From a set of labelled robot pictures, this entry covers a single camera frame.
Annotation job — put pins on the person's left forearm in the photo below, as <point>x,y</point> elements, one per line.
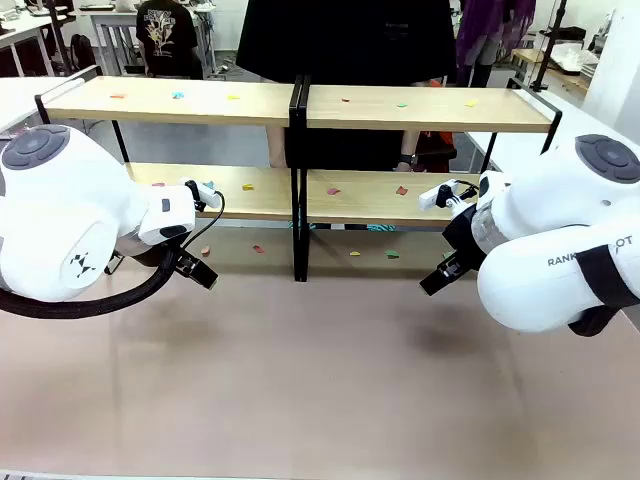
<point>410,145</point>

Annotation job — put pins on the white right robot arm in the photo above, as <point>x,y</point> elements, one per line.
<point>540,240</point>

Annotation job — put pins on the black backpack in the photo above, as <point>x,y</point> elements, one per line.
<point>82,52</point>

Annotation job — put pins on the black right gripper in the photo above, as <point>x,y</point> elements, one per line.
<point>465,237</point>

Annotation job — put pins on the black wrist watch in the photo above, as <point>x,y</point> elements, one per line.
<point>407,159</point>

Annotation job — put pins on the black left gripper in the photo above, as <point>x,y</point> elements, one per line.
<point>181,252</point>

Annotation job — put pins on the white rounded table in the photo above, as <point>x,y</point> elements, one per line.
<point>520,145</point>

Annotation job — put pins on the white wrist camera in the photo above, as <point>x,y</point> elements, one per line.
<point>431,197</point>
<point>205,195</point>

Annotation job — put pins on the white desk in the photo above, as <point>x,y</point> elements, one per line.
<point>25,30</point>

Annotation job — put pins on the black tripod stand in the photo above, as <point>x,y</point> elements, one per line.
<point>550,45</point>

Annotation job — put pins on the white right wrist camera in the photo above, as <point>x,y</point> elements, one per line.
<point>431,197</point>

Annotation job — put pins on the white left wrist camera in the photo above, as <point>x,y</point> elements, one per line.
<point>205,195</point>

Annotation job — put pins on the wooden workbench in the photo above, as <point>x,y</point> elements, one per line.
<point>560,75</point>

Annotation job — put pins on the person's right forearm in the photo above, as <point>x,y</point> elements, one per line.
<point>277,147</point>

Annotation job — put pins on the person in black tee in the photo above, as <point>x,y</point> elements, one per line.
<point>167,40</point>

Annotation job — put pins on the black and red chair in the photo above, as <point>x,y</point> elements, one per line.
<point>440,150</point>

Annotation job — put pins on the white crumpled bag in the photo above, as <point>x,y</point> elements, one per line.
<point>575,56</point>

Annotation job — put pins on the person in purple clothes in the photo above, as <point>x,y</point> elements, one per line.
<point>492,30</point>

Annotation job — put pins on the pink paper scrap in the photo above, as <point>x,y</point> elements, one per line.
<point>333,190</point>

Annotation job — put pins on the wooden two-tier shelf black frame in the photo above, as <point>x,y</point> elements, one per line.
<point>175,107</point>
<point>425,112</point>

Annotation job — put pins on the person in black shirt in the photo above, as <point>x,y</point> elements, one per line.
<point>345,45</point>

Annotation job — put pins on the grey metal desk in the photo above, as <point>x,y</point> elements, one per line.
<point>115,30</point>

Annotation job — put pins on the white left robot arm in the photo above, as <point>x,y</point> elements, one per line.
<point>50,225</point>

